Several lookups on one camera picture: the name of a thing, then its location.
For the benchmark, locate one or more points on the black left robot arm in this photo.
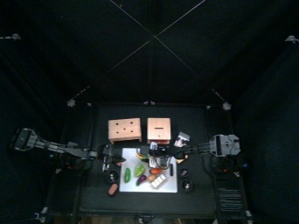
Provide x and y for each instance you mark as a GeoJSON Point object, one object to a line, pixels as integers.
{"type": "Point", "coordinates": [51, 145]}

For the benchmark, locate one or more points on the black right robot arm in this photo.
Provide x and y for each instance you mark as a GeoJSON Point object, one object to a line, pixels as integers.
{"type": "Point", "coordinates": [223, 144]}

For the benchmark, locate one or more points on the yellow toy corn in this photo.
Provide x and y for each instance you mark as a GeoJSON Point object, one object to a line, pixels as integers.
{"type": "Point", "coordinates": [142, 157]}

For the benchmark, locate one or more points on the orange red toy tomato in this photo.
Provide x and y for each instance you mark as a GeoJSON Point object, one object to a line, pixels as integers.
{"type": "Point", "coordinates": [155, 171]}

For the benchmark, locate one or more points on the small black bowl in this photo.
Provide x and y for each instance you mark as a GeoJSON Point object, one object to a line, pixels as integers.
{"type": "Point", "coordinates": [183, 172]}
{"type": "Point", "coordinates": [112, 176]}
{"type": "Point", "coordinates": [187, 185]}

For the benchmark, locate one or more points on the peach toy egg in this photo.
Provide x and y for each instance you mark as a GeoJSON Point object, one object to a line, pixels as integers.
{"type": "Point", "coordinates": [151, 177]}

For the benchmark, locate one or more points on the light green toy vegetable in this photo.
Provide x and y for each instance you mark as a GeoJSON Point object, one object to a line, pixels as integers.
{"type": "Point", "coordinates": [139, 170]}

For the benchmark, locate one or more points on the wooden box with red side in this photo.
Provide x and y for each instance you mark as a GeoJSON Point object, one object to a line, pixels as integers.
{"type": "Point", "coordinates": [159, 129]}

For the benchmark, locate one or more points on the pink toy sausage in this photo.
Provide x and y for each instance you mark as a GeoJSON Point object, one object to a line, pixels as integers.
{"type": "Point", "coordinates": [112, 189]}

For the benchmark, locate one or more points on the purple toy eggplant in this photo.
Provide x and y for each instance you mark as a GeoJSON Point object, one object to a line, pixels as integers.
{"type": "Point", "coordinates": [140, 180]}

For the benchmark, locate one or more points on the wooden box with round holes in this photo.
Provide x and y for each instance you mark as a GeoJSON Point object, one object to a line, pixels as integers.
{"type": "Point", "coordinates": [124, 129]}

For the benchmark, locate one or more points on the white cutting board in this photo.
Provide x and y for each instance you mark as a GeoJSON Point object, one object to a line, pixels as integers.
{"type": "Point", "coordinates": [132, 187]}

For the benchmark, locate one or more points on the vertical metal frame pole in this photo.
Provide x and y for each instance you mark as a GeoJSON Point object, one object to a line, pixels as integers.
{"type": "Point", "coordinates": [150, 73]}

